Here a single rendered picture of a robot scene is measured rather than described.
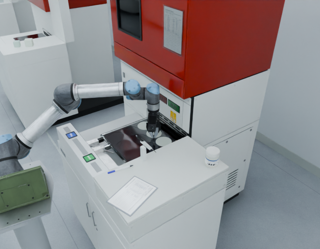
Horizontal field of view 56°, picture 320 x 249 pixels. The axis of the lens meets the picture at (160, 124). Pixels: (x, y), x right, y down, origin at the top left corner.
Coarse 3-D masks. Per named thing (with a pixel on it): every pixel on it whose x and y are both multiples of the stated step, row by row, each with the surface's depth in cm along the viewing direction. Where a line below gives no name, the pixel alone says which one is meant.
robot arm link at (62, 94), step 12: (60, 84) 163; (72, 84) 159; (84, 84) 160; (96, 84) 159; (108, 84) 159; (120, 84) 158; (132, 84) 156; (60, 96) 159; (72, 96) 158; (84, 96) 160; (96, 96) 160; (108, 96) 161; (132, 96) 165
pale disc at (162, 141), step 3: (159, 138) 189; (162, 138) 189; (165, 138) 189; (168, 138) 189; (156, 141) 187; (159, 141) 187; (162, 141) 187; (165, 141) 187; (168, 141) 187; (171, 141) 187; (159, 144) 184; (162, 144) 184; (165, 144) 184
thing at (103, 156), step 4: (104, 152) 181; (100, 156) 178; (104, 156) 178; (108, 156) 178; (104, 160) 175; (108, 160) 175; (112, 160) 175; (108, 164) 172; (112, 164) 172; (116, 164) 172; (108, 168) 169; (112, 168) 169
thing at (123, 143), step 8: (144, 120) 207; (120, 128) 198; (128, 128) 199; (136, 128) 199; (104, 136) 191; (112, 136) 191; (120, 136) 191; (128, 136) 191; (144, 136) 191; (160, 136) 191; (168, 136) 191; (112, 144) 184; (120, 144) 184; (128, 144) 184; (136, 144) 184; (152, 144) 184; (120, 152) 178; (128, 152) 178; (136, 152) 178; (128, 160) 172
